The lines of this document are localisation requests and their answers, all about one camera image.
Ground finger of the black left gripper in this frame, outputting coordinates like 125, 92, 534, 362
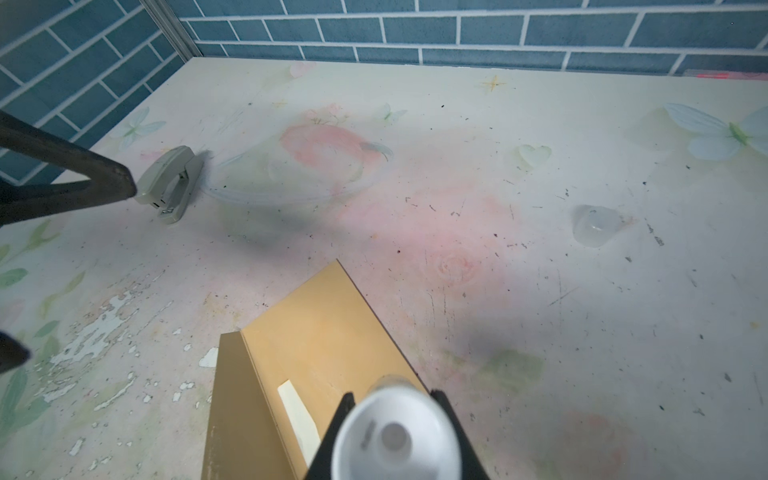
0, 110, 138, 229
0, 332, 31, 374

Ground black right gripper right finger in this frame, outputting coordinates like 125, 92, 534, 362
430, 390, 489, 480

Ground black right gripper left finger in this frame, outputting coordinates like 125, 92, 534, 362
304, 392, 356, 480

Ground white glue stick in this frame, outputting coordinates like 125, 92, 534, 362
330, 375, 462, 480

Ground brown kraft envelope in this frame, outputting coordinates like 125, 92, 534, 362
201, 261, 425, 479

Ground translucent glue stick cap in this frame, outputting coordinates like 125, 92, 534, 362
572, 205, 625, 248

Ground metal corner post left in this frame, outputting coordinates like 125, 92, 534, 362
140, 0, 203, 62

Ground grey stapler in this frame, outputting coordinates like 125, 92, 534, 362
134, 146, 204, 224

